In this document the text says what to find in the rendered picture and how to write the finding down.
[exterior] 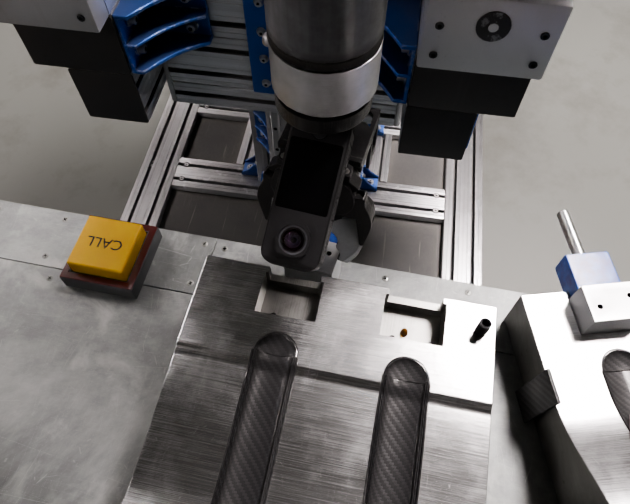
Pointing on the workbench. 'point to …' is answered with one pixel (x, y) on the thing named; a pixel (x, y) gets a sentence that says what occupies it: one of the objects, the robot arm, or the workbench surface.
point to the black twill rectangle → (537, 396)
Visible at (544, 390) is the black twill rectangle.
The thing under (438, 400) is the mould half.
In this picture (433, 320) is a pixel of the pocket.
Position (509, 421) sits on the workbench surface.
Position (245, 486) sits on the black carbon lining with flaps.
